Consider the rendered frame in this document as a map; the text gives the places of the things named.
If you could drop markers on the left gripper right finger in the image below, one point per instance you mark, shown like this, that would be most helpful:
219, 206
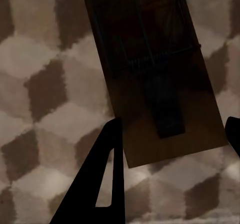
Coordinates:
232, 129

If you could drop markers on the mousetrap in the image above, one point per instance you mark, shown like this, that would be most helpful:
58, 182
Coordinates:
156, 78

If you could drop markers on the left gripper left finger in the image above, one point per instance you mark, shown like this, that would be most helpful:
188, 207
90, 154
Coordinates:
78, 205

